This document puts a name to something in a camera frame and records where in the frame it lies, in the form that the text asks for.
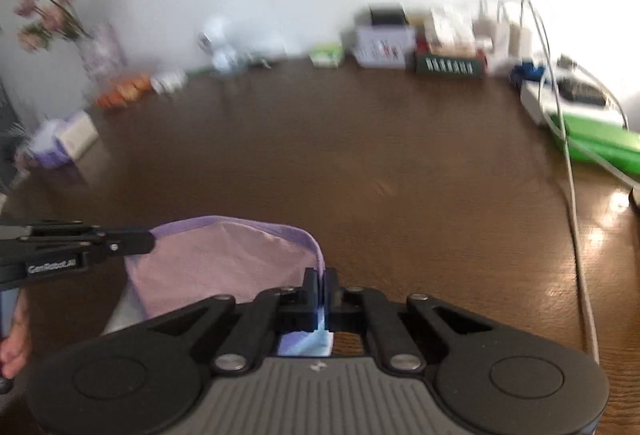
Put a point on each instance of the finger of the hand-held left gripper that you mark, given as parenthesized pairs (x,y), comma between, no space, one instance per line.
(130,241)

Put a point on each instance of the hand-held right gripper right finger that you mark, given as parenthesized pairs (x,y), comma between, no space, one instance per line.
(332,300)

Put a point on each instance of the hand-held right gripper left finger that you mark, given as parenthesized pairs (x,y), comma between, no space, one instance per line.
(312,297)

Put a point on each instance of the pink garment with purple trim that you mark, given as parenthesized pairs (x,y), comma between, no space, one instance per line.
(210,260)

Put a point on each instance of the person's left hand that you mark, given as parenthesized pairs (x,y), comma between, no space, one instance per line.
(17,345)

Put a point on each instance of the purple tissue pack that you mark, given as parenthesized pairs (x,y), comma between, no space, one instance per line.
(62,140)

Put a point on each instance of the orange snack packets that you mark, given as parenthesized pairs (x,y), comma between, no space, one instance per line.
(122,90)

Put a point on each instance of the small white packet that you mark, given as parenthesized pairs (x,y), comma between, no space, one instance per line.
(169,81)

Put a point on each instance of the white toy robot figure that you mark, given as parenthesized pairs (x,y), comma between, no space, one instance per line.
(220,42)

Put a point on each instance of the pink artificial flowers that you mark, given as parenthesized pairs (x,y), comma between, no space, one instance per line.
(47,15)

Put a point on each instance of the green and white small box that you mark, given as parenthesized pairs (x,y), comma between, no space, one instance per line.
(327,54)

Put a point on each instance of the white printed box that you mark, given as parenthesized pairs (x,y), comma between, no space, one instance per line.
(382,46)

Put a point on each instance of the dark green tray box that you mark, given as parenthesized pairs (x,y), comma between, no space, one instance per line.
(450,65)

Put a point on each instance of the white power strip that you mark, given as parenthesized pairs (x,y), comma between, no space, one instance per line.
(535,97)

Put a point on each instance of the black box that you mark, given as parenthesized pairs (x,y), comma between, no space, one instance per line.
(387,14)

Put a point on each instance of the white and red packets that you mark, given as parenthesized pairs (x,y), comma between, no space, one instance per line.
(450,30)

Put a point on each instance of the blue small item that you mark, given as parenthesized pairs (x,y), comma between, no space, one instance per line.
(527,71)

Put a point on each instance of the white charger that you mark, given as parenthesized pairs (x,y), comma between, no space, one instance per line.
(505,37)

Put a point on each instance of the green flat box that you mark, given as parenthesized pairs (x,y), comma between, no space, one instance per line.
(600,135)

